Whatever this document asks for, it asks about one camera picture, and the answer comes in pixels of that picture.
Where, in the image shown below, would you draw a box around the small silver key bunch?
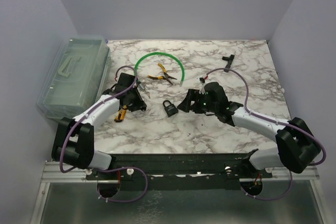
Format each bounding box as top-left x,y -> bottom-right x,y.
144,90 -> 151,99

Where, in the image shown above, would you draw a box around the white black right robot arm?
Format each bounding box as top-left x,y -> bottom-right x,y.
177,82 -> 322,178

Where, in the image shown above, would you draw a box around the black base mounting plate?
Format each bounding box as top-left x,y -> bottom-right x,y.
86,153 -> 272,191

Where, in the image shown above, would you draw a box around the clear plastic storage box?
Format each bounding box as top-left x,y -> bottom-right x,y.
37,35 -> 111,121

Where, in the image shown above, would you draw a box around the black padlock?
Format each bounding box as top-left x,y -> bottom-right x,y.
163,100 -> 178,117

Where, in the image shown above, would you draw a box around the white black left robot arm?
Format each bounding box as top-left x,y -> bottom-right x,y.
51,73 -> 146,179

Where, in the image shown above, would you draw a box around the black T-shaped tool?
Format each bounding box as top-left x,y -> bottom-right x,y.
222,55 -> 235,72

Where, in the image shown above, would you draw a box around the yellow handled pliers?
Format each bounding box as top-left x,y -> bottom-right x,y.
148,63 -> 176,85

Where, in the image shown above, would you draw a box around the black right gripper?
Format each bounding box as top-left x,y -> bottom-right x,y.
177,89 -> 218,114

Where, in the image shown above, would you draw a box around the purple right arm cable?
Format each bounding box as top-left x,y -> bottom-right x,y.
203,67 -> 327,200

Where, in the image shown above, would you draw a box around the aluminium rail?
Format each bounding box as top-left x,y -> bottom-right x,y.
43,161 -> 321,183

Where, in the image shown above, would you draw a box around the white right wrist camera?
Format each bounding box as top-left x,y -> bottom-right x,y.
199,76 -> 207,94

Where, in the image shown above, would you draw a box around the yellow utility knife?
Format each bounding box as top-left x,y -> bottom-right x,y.
114,105 -> 128,123

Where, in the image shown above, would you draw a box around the green cable lock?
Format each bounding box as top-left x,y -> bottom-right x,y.
134,52 -> 185,87

